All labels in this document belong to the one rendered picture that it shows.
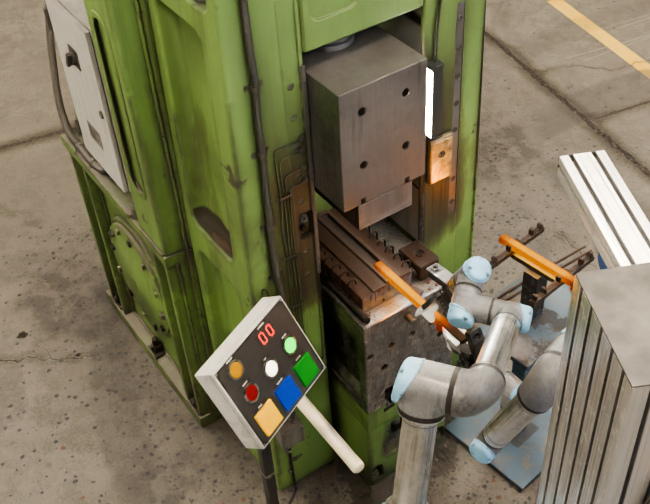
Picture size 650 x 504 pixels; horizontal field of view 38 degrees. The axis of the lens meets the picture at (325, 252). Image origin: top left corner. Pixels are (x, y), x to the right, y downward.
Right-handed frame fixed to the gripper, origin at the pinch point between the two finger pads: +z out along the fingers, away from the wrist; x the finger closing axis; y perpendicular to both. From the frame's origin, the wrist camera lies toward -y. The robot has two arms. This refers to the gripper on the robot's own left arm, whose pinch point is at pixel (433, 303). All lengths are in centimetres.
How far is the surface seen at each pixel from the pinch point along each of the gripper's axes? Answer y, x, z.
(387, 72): -54, 0, -52
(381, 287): -14.8, -4.6, 15.6
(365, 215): -31.0, -9.9, -13.4
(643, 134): -45, 239, 145
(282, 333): -13.5, -46.9, -1.3
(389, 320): -5.0, -6.0, 21.0
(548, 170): -52, 176, 149
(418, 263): -16.4, 12.2, 17.2
